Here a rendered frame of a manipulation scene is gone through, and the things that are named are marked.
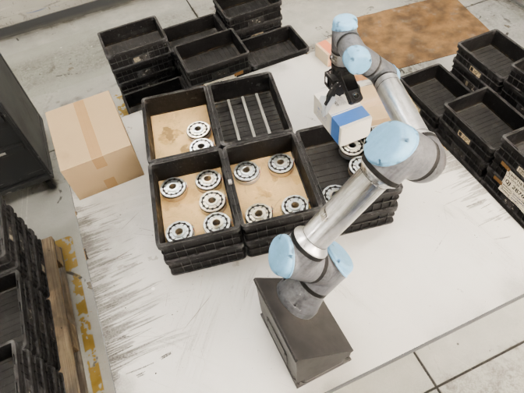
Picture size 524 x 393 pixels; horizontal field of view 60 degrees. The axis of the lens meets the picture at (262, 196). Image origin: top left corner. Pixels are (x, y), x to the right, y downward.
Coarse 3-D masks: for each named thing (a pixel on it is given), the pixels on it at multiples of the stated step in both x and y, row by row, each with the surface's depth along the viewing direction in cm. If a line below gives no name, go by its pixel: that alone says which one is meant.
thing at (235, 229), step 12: (180, 156) 181; (192, 156) 181; (228, 192) 168; (156, 216) 165; (156, 228) 163; (228, 228) 159; (240, 228) 161; (156, 240) 158; (180, 240) 158; (192, 240) 158; (204, 240) 160
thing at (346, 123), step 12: (336, 96) 164; (336, 108) 160; (348, 108) 159; (360, 108) 159; (324, 120) 165; (336, 120) 157; (348, 120) 156; (360, 120) 156; (336, 132) 159; (348, 132) 157; (360, 132) 160
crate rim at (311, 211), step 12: (288, 132) 184; (240, 144) 184; (300, 156) 176; (228, 168) 175; (312, 180) 169; (240, 216) 162; (276, 216) 160; (288, 216) 160; (300, 216) 161; (252, 228) 161
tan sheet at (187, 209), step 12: (216, 168) 189; (192, 180) 186; (192, 192) 183; (168, 204) 180; (180, 204) 179; (192, 204) 179; (228, 204) 178; (168, 216) 176; (180, 216) 176; (192, 216) 176; (204, 216) 175; (228, 216) 174
